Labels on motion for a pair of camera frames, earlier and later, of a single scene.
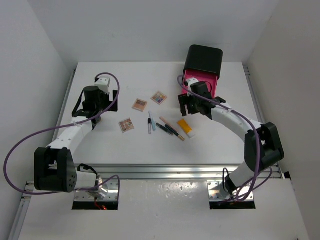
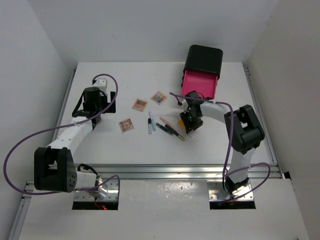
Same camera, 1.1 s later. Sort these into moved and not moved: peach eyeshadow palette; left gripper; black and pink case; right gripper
Moved: right gripper
Not moved: peach eyeshadow palette; black and pink case; left gripper
